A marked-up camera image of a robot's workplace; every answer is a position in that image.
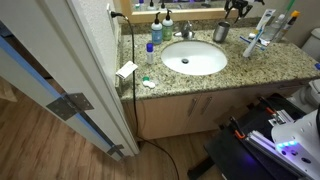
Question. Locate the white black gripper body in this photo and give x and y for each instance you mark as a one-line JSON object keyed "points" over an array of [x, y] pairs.
{"points": [[243, 6]]}

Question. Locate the silver metal cup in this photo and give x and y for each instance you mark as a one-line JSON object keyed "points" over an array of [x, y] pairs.
{"points": [[221, 31]]}

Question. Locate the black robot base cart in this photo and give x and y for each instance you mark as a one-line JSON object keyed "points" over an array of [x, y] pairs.
{"points": [[237, 158]]}

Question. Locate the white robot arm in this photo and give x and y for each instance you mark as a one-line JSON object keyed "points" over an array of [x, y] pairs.
{"points": [[295, 143]]}

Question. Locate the chrome sink faucet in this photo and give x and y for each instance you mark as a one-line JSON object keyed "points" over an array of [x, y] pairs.
{"points": [[186, 31]]}

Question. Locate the white oval sink basin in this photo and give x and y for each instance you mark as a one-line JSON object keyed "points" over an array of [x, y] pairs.
{"points": [[194, 58]]}

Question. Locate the clear plastic bottle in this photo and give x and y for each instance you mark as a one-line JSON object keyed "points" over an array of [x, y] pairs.
{"points": [[271, 30]]}

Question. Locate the blue white toothbrush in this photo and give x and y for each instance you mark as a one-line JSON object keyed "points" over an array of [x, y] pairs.
{"points": [[258, 45]]}

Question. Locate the orange cap sunscreen bottle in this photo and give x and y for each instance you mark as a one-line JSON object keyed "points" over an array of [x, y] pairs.
{"points": [[288, 25]]}

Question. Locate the green soap pump bottle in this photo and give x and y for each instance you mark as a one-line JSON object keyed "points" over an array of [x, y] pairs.
{"points": [[167, 26]]}

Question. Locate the blue soap pump bottle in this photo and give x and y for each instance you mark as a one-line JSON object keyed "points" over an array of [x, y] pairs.
{"points": [[156, 31]]}

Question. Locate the small blue object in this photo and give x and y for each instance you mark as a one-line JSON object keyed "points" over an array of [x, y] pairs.
{"points": [[317, 66]]}

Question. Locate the small clear blue-cap bottle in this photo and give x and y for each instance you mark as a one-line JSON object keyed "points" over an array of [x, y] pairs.
{"points": [[149, 53]]}

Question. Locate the wood framed mirror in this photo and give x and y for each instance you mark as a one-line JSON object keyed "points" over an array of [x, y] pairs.
{"points": [[125, 6]]}

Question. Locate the green white contact lens case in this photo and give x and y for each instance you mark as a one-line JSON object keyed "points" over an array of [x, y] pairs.
{"points": [[148, 83]]}

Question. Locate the wooden vanity cabinet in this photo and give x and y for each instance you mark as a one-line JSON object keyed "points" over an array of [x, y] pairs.
{"points": [[165, 117]]}

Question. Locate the white door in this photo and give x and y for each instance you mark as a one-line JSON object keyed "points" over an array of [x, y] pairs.
{"points": [[59, 34]]}

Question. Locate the right cabinet door handle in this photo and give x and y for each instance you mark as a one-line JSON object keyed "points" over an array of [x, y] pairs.
{"points": [[208, 101]]}

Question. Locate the cabinet door handle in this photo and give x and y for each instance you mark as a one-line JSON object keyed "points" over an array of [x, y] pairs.
{"points": [[192, 106], [208, 101]]}

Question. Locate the left cabinet door handle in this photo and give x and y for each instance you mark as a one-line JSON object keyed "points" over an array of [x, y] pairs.
{"points": [[192, 106]]}

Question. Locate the white wall outlet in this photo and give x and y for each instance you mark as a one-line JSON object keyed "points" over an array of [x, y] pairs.
{"points": [[108, 8]]}

